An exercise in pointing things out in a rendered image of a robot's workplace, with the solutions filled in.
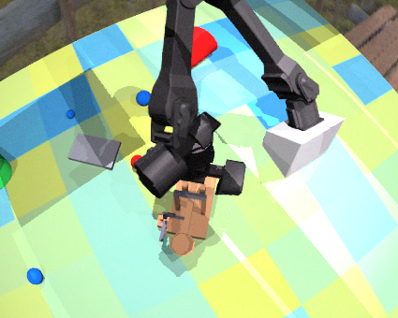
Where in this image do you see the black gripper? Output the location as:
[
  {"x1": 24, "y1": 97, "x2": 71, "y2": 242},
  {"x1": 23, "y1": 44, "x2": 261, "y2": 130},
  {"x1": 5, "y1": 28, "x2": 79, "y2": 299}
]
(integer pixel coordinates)
[{"x1": 180, "y1": 155, "x2": 246, "y2": 195}]

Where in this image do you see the red ball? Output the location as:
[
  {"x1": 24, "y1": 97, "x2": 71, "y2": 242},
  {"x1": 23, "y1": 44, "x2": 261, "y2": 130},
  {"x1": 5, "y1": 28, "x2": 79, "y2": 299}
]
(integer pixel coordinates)
[{"x1": 130, "y1": 154, "x2": 141, "y2": 169}]

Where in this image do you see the red plastic cup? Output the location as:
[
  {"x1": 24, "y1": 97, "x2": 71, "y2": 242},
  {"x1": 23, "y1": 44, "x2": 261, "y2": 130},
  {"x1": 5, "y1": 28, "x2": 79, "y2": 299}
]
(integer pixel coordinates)
[{"x1": 191, "y1": 26, "x2": 217, "y2": 68}]

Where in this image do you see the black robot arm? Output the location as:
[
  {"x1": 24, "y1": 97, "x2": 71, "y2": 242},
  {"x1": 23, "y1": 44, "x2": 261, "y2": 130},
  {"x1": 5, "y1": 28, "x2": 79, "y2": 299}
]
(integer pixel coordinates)
[{"x1": 133, "y1": 0, "x2": 325, "y2": 198}]

